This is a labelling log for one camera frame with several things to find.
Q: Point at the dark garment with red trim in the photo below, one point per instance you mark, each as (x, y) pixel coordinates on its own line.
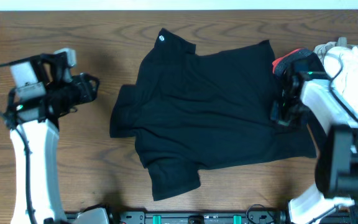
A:
(281, 67)

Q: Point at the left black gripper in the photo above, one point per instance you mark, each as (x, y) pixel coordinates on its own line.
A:
(79, 83)

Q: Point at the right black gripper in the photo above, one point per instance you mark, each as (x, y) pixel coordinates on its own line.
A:
(276, 106)

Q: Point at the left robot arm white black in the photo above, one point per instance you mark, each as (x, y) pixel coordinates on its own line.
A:
(37, 191)

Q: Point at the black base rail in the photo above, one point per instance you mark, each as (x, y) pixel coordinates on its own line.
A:
(103, 214)

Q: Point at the white cloth pile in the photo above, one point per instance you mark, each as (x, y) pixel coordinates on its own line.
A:
(341, 63)

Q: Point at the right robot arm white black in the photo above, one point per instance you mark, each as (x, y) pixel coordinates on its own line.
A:
(336, 174)

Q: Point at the black t-shirt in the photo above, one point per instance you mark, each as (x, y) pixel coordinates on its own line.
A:
(190, 112)

